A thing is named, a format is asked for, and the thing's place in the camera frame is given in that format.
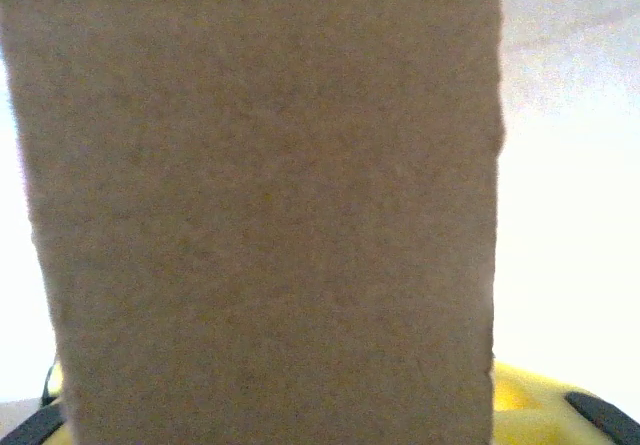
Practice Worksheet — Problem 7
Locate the small brown cardboard box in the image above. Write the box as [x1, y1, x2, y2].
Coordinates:
[0, 0, 505, 445]

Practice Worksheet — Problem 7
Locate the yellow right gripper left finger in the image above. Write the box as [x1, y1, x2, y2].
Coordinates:
[0, 361, 71, 445]

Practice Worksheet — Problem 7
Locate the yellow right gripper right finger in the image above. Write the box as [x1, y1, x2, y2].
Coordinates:
[491, 361, 640, 445]

